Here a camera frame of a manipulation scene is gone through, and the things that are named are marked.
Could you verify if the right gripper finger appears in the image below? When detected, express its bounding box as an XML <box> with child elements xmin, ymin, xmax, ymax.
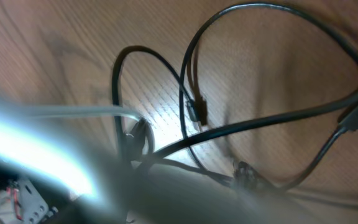
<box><xmin>233</xmin><ymin>161</ymin><xmax>277</xmax><ymax>193</ymax></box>

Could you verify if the white USB cable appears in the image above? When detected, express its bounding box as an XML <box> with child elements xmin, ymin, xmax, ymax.
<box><xmin>0</xmin><ymin>93</ymin><xmax>142</xmax><ymax>200</ymax></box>

